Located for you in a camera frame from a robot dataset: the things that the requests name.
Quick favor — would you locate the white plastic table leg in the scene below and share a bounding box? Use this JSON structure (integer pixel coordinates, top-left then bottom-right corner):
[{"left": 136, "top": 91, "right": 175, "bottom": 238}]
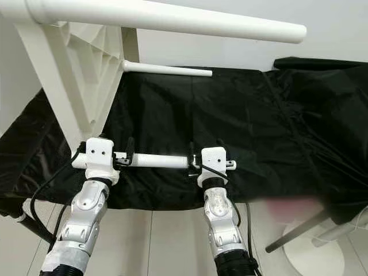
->
[
  {"left": 29, "top": 0, "right": 307, "bottom": 44},
  {"left": 122, "top": 60, "right": 213, "bottom": 78},
  {"left": 72, "top": 152, "right": 236, "bottom": 171}
]

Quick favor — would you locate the black fabric table cover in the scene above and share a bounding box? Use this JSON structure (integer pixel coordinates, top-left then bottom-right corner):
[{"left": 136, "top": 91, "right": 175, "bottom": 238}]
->
[{"left": 0, "top": 56, "right": 368, "bottom": 226}]

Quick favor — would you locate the pink cushion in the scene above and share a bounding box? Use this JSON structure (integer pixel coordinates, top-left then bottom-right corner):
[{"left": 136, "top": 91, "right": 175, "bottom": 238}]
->
[{"left": 264, "top": 198, "right": 323, "bottom": 222}]

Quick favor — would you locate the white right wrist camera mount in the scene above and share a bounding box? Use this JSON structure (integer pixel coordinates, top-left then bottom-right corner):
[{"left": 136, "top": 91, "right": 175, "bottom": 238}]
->
[{"left": 198, "top": 147, "right": 228, "bottom": 189}]

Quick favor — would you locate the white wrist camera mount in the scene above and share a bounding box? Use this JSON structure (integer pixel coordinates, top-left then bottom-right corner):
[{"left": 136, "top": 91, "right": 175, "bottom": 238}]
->
[
  {"left": 85, "top": 138, "right": 116, "bottom": 185},
  {"left": 198, "top": 147, "right": 228, "bottom": 189}
]

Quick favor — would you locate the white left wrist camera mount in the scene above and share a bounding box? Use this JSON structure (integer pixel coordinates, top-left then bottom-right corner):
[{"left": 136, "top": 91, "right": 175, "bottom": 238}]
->
[{"left": 85, "top": 138, "right": 116, "bottom": 185}]

